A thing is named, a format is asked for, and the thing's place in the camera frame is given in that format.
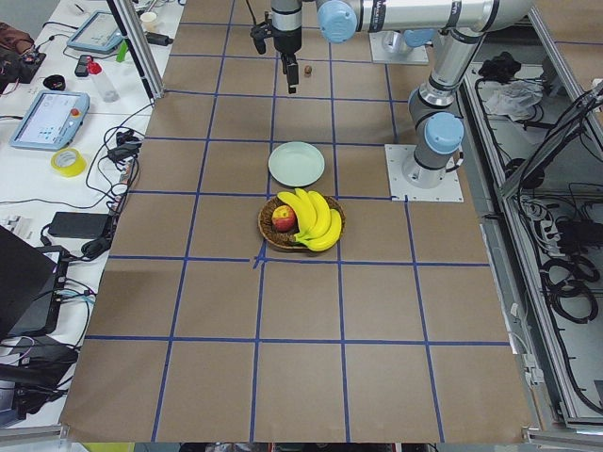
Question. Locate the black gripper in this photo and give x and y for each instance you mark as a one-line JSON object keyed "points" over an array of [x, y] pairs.
{"points": [[287, 41]]}

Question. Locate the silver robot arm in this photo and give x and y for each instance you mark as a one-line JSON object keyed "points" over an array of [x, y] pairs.
{"points": [[439, 132]]}

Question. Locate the pale green plate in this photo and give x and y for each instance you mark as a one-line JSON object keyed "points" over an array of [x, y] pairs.
{"points": [[296, 164]]}

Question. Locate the white paper cup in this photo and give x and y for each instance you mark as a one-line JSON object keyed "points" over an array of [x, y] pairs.
{"points": [[149, 21]]}

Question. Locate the red yellow apple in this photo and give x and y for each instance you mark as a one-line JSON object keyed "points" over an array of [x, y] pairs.
{"points": [[283, 218]]}

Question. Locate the yellow banana bunch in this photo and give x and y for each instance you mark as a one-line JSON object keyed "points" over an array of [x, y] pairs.
{"points": [[319, 225]]}

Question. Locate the woven wicker basket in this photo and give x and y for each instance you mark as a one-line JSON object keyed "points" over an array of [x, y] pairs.
{"points": [[282, 240]]}

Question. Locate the clear bottle red cap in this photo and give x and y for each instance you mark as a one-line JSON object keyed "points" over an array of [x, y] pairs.
{"points": [[102, 82]]}

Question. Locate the blue teach pendant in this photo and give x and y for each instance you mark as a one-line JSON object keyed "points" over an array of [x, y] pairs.
{"points": [[99, 34], [52, 121]]}

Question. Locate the black phone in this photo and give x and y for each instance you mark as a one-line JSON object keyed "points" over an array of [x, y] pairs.
{"points": [[81, 68]]}

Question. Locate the yellow tape roll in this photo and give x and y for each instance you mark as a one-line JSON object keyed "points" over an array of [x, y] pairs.
{"points": [[68, 162]]}

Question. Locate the black power adapter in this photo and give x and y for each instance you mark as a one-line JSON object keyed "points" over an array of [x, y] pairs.
{"points": [[78, 225]]}

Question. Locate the black laptop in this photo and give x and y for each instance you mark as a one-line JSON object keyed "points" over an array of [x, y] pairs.
{"points": [[31, 279]]}

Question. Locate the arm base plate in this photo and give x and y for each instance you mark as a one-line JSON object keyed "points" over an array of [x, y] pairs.
{"points": [[408, 182], [407, 47]]}

